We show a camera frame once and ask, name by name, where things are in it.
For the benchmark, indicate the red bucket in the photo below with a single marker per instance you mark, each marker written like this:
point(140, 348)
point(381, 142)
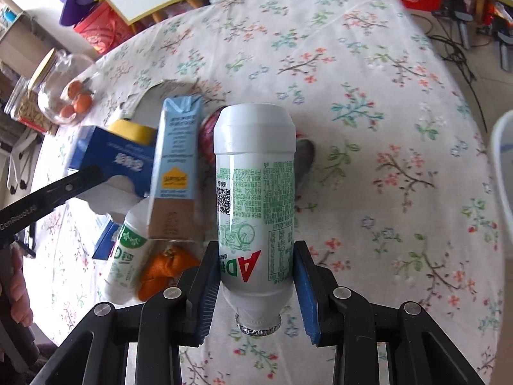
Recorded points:
point(100, 32)

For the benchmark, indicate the small white bottle green label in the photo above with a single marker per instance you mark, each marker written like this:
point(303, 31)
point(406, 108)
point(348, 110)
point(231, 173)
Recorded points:
point(124, 260)

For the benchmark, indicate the white plastic bottle green label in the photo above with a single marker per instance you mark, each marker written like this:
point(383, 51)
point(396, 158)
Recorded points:
point(256, 192)

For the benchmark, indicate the clear jar of seeds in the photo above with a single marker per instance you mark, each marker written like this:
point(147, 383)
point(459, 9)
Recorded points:
point(28, 108)

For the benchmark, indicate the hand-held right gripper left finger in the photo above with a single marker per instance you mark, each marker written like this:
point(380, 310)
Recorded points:
point(208, 288)

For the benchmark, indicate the person's left hand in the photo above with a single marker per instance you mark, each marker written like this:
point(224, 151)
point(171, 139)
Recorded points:
point(16, 284)

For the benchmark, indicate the light blue drink carton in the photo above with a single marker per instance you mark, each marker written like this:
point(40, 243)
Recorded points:
point(176, 160)

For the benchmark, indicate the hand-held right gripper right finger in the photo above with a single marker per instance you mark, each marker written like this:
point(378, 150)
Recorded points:
point(304, 288)

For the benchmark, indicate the white plastic bin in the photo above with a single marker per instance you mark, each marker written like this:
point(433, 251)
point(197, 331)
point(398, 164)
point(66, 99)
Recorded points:
point(505, 160)

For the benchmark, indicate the glass teapot bamboo lid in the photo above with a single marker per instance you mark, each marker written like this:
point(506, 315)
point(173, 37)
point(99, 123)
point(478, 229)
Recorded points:
point(60, 72)

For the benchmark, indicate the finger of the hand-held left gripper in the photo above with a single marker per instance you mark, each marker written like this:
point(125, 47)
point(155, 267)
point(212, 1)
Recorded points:
point(60, 192)

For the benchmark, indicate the red foil wrapper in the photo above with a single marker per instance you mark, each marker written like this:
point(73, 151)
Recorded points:
point(207, 140)

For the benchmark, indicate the blue and white carton box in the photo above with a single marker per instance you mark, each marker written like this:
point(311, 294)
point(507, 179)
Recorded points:
point(116, 156)

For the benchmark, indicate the floral tablecloth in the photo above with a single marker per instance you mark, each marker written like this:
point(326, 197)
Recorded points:
point(360, 88)

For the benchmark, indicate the mandarin orange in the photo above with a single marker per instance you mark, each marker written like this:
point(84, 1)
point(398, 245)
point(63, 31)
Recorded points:
point(74, 88)
point(67, 111)
point(82, 102)

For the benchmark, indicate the orange snack packet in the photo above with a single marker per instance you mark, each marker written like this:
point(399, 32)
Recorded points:
point(164, 268)

